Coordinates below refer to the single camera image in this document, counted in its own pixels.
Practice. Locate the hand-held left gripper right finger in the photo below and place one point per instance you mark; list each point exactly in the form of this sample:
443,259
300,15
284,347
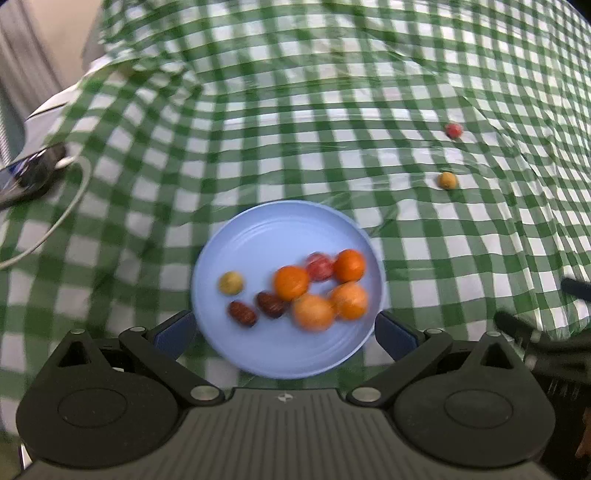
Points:
393,336

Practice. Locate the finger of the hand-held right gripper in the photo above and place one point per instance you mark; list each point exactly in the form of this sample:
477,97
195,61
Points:
515,325
577,287

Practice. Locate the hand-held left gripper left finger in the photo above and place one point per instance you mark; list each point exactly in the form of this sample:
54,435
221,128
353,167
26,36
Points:
175,336

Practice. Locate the dark red date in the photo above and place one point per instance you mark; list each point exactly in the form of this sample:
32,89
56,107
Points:
271,303
242,314

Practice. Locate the small yellow fruit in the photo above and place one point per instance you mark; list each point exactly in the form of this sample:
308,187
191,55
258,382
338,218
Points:
447,180
231,283

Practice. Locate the small red fruit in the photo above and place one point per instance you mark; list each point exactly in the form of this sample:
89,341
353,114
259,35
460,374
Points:
320,266
454,130

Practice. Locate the light blue plate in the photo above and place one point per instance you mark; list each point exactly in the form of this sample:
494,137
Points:
240,240

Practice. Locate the person's dark clothing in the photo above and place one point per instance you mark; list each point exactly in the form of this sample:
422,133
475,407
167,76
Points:
568,429

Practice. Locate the green checkered tablecloth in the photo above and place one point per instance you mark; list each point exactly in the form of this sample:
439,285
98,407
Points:
300,115

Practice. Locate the grey curtain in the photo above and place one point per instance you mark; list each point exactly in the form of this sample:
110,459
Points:
32,60

